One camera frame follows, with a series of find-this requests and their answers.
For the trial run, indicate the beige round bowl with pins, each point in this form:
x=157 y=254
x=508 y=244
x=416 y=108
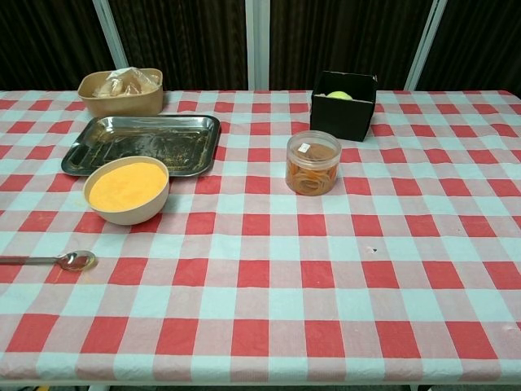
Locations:
x=130 y=216

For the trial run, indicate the white frame post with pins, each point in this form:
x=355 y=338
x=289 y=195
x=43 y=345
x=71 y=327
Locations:
x=257 y=45
x=112 y=36
x=425 y=45

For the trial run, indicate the clear plastic jar rubber bands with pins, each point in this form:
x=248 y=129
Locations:
x=313 y=167

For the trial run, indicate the clear plastic bag with bread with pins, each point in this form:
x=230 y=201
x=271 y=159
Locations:
x=122 y=83

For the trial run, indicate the metal spoon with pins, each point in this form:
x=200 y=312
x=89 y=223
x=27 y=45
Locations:
x=75 y=261

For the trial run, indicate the tan bowl with plastic bag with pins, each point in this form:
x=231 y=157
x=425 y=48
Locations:
x=122 y=106

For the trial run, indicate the rectangular stainless steel tray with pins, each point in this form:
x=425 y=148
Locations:
x=163 y=138

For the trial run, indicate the yellow-green ball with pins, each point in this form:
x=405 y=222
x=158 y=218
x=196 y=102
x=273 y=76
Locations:
x=340 y=95

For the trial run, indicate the black cardboard box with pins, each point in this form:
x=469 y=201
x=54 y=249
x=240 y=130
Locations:
x=340 y=118

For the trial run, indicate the red white checkered tablecloth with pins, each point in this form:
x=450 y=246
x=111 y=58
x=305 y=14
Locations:
x=285 y=264

